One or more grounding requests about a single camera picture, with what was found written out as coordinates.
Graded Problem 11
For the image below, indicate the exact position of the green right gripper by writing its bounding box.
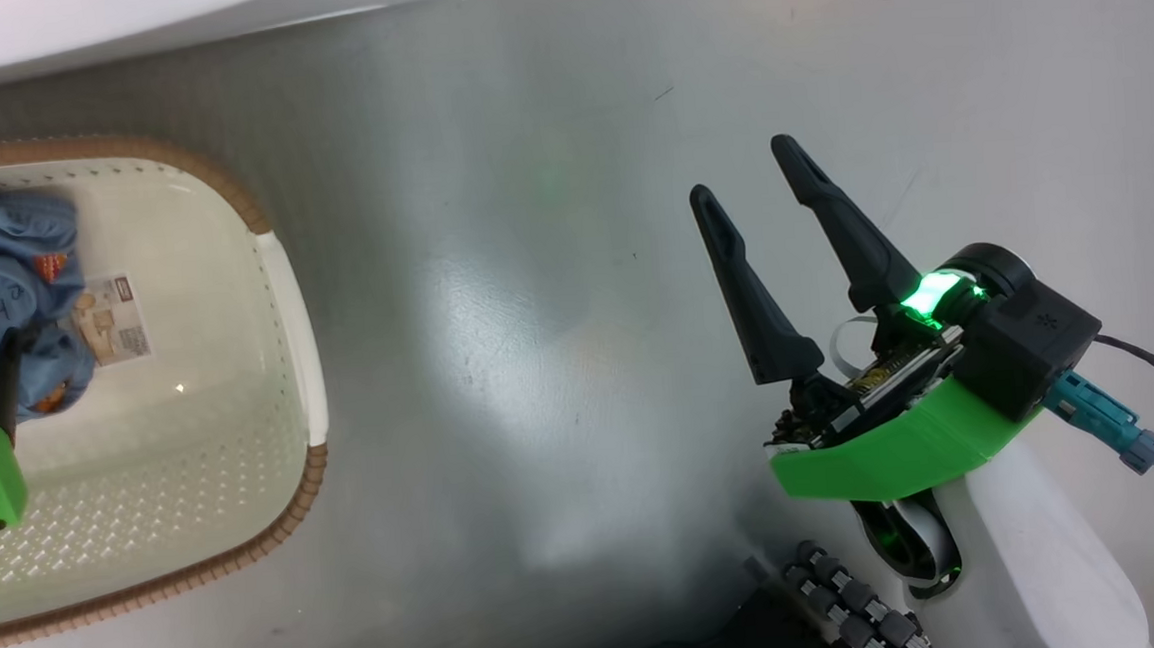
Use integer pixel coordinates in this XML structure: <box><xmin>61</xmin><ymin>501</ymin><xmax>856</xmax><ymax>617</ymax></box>
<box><xmin>685</xmin><ymin>119</ymin><xmax>1049</xmax><ymax>512</ymax></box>

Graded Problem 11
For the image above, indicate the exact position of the white front-load washing machine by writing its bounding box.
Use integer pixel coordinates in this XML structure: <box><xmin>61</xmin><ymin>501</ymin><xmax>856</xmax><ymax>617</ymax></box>
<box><xmin>0</xmin><ymin>0</ymin><xmax>522</xmax><ymax>95</ymax></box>

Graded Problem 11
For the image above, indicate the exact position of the paper product label in basket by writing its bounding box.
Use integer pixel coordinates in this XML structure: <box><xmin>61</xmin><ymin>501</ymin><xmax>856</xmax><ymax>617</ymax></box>
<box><xmin>68</xmin><ymin>273</ymin><xmax>155</xmax><ymax>370</ymax></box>

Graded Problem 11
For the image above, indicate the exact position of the cream laundry basket brown rim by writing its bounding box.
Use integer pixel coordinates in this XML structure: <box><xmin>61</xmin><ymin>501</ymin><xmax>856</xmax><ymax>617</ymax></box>
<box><xmin>0</xmin><ymin>123</ymin><xmax>342</xmax><ymax>648</ymax></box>

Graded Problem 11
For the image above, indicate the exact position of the black cable with teal connector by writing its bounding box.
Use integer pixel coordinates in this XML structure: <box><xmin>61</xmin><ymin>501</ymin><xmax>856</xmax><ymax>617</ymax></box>
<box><xmin>1039</xmin><ymin>329</ymin><xmax>1154</xmax><ymax>648</ymax></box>

